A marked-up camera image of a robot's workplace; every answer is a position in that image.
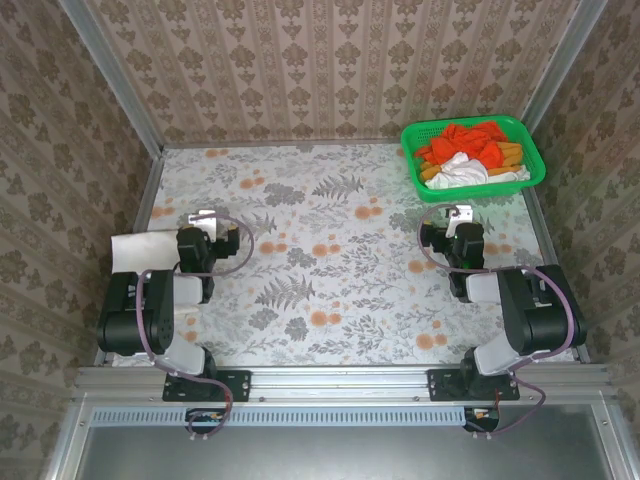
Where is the green plastic basket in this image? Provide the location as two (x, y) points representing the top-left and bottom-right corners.
(400, 114), (548, 204)

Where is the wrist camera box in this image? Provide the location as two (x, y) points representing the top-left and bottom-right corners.
(445, 204), (474, 227)
(187, 209), (230, 242)

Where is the mustard yellow t-shirt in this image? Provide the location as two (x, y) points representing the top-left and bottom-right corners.
(418, 142), (525, 184)

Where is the crumpled white t-shirt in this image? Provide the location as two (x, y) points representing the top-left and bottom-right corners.
(424, 152), (531, 190)

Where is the folded white t-shirt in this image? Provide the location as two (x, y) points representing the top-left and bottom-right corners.
(109, 228), (200, 318)

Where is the aluminium table edge rail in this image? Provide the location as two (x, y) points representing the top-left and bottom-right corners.
(522, 187), (592, 364)
(93, 147), (166, 366)
(162, 138), (406, 149)

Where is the aluminium mounting rail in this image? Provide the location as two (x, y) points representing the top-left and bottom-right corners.
(74, 364), (614, 404)

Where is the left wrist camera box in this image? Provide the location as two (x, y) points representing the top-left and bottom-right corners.
(187, 209), (230, 242)

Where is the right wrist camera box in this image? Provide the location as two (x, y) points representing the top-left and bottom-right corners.
(445, 204), (474, 227)

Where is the floral patterned table cover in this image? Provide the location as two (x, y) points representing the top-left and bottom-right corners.
(112, 142), (576, 366)

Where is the black cable connector box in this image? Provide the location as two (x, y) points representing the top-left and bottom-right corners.
(185, 407), (227, 435)
(463, 407), (501, 434)

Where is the grey slotted cable duct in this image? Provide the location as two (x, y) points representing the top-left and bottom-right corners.
(92, 405), (469, 427)

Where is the aluminium frame post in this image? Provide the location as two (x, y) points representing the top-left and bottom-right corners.
(522, 0), (609, 134)
(58, 0), (166, 159)

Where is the orange t-shirt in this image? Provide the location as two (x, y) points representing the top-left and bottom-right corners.
(414, 122), (506, 169)

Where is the grey metal sheet panel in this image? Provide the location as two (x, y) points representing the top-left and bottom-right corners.
(42, 402), (631, 480)

